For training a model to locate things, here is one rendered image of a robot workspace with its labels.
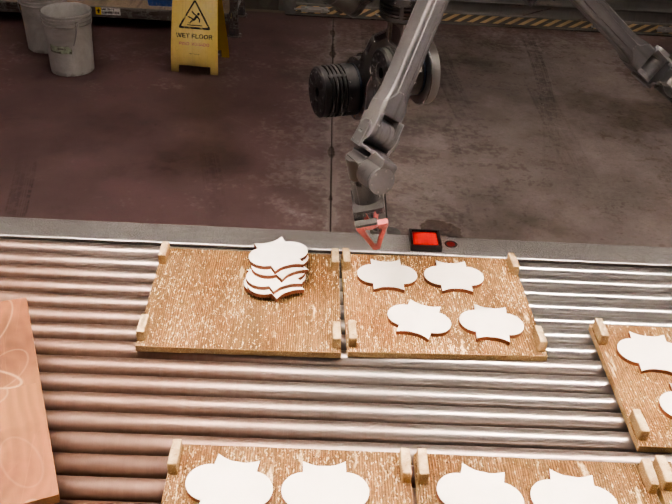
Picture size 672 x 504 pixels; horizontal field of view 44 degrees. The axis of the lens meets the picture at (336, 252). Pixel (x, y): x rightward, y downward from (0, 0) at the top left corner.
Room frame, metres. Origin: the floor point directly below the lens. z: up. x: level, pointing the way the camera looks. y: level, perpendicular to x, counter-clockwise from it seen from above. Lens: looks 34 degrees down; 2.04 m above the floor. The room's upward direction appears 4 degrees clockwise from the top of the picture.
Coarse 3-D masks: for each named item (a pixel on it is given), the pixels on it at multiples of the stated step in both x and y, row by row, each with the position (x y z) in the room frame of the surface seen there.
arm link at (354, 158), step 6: (354, 150) 1.54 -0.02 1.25; (360, 150) 1.54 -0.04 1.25; (366, 150) 1.54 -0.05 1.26; (348, 156) 1.53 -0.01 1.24; (354, 156) 1.52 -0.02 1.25; (360, 156) 1.51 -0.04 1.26; (366, 156) 1.50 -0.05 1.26; (348, 162) 1.51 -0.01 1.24; (354, 162) 1.50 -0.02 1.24; (360, 162) 1.49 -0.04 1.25; (348, 168) 1.51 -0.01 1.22; (354, 168) 1.50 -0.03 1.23; (348, 174) 1.52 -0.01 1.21; (354, 174) 1.50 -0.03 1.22; (354, 180) 1.51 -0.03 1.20
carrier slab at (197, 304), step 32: (192, 256) 1.57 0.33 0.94; (224, 256) 1.58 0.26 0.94; (320, 256) 1.61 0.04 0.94; (160, 288) 1.45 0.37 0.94; (192, 288) 1.45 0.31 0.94; (224, 288) 1.46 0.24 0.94; (320, 288) 1.48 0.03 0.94; (160, 320) 1.34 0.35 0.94; (192, 320) 1.34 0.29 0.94; (224, 320) 1.35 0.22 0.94; (256, 320) 1.36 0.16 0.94; (288, 320) 1.37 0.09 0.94; (320, 320) 1.37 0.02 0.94; (192, 352) 1.26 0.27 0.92; (224, 352) 1.26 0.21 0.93; (256, 352) 1.27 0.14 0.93; (288, 352) 1.27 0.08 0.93; (320, 352) 1.27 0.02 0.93
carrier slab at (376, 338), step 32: (352, 256) 1.62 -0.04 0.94; (384, 256) 1.63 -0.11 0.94; (416, 256) 1.64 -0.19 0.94; (352, 288) 1.49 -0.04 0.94; (416, 288) 1.51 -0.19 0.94; (480, 288) 1.53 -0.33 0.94; (512, 288) 1.53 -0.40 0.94; (384, 320) 1.39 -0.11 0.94; (352, 352) 1.28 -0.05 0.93; (384, 352) 1.29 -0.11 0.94; (416, 352) 1.29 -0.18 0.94; (448, 352) 1.30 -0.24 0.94; (480, 352) 1.30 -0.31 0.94; (512, 352) 1.31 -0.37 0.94; (544, 352) 1.32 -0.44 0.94
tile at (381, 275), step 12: (372, 264) 1.58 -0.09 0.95; (384, 264) 1.58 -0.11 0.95; (396, 264) 1.58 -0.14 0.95; (360, 276) 1.53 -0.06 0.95; (372, 276) 1.53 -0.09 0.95; (384, 276) 1.53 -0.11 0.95; (396, 276) 1.54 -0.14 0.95; (408, 276) 1.54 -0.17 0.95; (384, 288) 1.49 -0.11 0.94; (396, 288) 1.49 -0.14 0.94
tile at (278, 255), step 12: (276, 240) 1.59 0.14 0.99; (252, 252) 1.53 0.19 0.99; (264, 252) 1.53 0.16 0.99; (276, 252) 1.54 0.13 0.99; (288, 252) 1.54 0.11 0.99; (300, 252) 1.54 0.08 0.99; (252, 264) 1.49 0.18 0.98; (264, 264) 1.49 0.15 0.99; (276, 264) 1.49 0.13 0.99; (288, 264) 1.49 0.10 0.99; (300, 264) 1.50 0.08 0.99
